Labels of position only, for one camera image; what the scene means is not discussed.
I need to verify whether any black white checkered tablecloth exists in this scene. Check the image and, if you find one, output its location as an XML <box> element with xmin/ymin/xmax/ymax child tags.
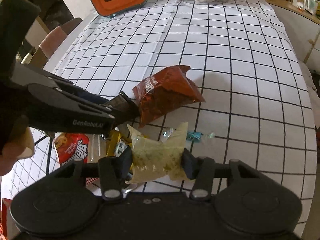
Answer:
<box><xmin>0</xmin><ymin>0</ymin><xmax>318</xmax><ymax>233</ymax></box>

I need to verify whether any yellow snack packet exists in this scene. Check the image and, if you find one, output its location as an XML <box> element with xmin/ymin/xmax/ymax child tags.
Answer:
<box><xmin>106</xmin><ymin>130</ymin><xmax>132</xmax><ymax>157</ymax></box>

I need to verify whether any small blue candy wrapper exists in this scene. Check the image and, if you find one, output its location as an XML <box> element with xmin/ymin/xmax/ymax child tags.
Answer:
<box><xmin>160</xmin><ymin>128</ymin><xmax>215</xmax><ymax>143</ymax></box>

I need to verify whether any black silver snack packet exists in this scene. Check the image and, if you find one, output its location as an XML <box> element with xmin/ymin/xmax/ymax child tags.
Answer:
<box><xmin>102</xmin><ymin>91</ymin><xmax>139</xmax><ymax>126</ymax></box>

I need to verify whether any pink cushioned chair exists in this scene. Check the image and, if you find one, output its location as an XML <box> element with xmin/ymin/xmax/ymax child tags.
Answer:
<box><xmin>21</xmin><ymin>17</ymin><xmax>82</xmax><ymax>69</ymax></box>

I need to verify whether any cream white snack bag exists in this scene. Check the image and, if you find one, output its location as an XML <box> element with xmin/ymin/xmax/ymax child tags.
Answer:
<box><xmin>127</xmin><ymin>122</ymin><xmax>188</xmax><ymax>184</ymax></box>

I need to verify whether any white wooden cabinet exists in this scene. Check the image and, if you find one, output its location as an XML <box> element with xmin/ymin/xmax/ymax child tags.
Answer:
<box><xmin>265</xmin><ymin>0</ymin><xmax>319</xmax><ymax>72</ymax></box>

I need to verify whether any person's left hand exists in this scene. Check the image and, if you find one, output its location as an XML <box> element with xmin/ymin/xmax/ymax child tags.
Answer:
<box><xmin>1</xmin><ymin>114</ymin><xmax>34</xmax><ymax>176</ymax></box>

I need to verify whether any red white box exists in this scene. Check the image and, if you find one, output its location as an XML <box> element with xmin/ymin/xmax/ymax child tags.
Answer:
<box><xmin>1</xmin><ymin>198</ymin><xmax>12</xmax><ymax>239</ymax></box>

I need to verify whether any bright red snack bag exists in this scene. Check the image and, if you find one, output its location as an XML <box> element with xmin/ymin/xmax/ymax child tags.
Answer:
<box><xmin>54</xmin><ymin>133</ymin><xmax>89</xmax><ymax>166</ymax></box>

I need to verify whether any black cable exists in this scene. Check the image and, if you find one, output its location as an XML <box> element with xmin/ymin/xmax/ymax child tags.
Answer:
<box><xmin>34</xmin><ymin>130</ymin><xmax>57</xmax><ymax>176</ymax></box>

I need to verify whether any dark red snack bag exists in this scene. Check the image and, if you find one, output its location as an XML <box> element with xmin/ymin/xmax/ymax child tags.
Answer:
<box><xmin>132</xmin><ymin>65</ymin><xmax>205</xmax><ymax>127</ymax></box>

